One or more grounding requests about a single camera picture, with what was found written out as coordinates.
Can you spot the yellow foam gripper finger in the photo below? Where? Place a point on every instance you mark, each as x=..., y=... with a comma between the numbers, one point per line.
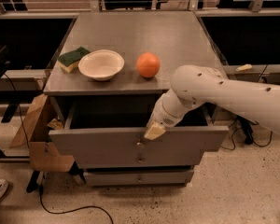
x=154, y=130

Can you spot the white ceramic bowl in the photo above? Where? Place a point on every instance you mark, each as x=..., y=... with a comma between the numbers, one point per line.
x=101, y=65

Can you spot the green yellow sponge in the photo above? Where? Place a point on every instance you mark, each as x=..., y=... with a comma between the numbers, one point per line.
x=69, y=61

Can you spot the yellow foam scrap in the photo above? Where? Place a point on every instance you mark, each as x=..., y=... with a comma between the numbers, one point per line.
x=244, y=67

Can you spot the grey drawer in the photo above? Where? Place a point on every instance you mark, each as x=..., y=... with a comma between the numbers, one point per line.
x=138, y=178
x=138, y=160
x=99, y=133

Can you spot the grey wooden drawer cabinet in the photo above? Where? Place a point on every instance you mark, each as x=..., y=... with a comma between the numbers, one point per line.
x=176, y=38

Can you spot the brown cardboard box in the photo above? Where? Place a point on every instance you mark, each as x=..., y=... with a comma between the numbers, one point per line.
x=34, y=131

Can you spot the grey bottom drawer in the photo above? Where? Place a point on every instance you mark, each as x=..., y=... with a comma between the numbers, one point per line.
x=138, y=178

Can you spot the black table leg left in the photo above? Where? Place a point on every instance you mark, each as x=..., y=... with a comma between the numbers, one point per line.
x=10, y=112

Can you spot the orange fruit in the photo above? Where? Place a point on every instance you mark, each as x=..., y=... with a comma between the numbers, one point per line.
x=148, y=65

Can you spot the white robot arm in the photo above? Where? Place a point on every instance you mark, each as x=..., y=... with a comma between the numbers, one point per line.
x=192, y=86

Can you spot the grey top drawer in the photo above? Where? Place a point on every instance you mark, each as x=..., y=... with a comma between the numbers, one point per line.
x=99, y=133

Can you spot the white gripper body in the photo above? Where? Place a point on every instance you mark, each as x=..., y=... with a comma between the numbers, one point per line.
x=160, y=115

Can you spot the metal top drawer knob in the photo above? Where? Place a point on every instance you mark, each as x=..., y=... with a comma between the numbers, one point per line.
x=140, y=145

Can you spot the grey middle drawer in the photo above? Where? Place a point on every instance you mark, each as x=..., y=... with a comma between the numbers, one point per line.
x=138, y=160

